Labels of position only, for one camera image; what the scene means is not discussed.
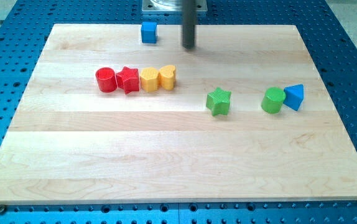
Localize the yellow heart block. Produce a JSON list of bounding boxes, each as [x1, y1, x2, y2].
[[159, 65, 176, 90]]

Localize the yellow hexagon block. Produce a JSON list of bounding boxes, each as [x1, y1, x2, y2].
[[140, 67, 159, 93]]

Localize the green star block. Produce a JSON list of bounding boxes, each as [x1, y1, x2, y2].
[[206, 87, 231, 116]]

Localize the red star block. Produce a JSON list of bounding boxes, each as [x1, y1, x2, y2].
[[116, 67, 139, 95]]

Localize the red cylinder block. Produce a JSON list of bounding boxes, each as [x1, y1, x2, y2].
[[95, 67, 118, 93]]

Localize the blue cube block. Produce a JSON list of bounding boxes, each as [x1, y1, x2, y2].
[[141, 22, 157, 44]]

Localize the green cylinder block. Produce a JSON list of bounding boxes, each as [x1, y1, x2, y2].
[[261, 87, 286, 114]]

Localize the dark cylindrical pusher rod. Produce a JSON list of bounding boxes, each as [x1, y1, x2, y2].
[[182, 0, 196, 50]]

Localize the light wooden board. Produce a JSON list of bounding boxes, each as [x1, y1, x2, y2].
[[0, 24, 357, 205]]

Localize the blue triangle block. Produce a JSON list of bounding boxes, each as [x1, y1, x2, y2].
[[284, 84, 304, 111]]

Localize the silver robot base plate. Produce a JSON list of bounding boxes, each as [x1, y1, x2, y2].
[[141, 0, 208, 14]]

